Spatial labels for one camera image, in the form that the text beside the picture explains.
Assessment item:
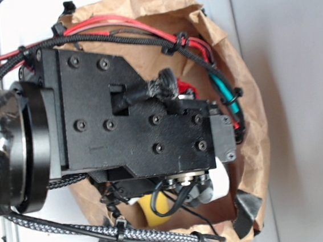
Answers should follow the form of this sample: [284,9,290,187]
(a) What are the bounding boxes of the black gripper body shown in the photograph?
[17,30,240,208]

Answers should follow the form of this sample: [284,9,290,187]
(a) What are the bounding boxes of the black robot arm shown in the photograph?
[0,48,236,215]

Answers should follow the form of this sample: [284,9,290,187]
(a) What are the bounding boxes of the yellow sponge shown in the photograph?
[136,191,175,229]

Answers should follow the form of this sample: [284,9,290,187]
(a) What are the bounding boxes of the brown paper bag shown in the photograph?
[50,0,280,242]

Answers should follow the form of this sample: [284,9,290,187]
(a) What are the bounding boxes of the red wires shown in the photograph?
[0,4,215,83]

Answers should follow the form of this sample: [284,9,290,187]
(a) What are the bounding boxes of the white ribbon cable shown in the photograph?
[206,154,232,202]

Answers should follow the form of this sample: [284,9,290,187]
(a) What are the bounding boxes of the grey braided cable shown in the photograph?
[4,192,227,242]

